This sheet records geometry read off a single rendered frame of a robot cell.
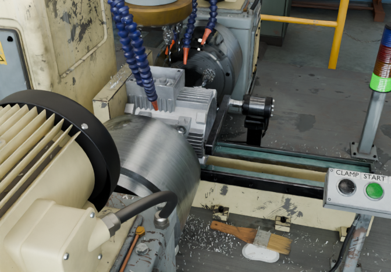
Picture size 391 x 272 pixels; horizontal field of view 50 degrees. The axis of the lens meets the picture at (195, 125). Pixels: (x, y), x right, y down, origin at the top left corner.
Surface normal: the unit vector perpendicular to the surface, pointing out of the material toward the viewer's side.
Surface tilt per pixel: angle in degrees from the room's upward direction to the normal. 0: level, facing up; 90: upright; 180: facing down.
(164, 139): 32
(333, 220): 90
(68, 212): 0
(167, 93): 90
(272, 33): 90
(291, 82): 0
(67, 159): 55
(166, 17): 90
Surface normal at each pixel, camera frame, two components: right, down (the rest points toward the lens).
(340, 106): 0.00, -0.84
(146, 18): -0.01, 0.54
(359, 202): -0.13, -0.40
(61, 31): 0.97, 0.13
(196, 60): -0.24, 0.52
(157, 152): 0.51, -0.65
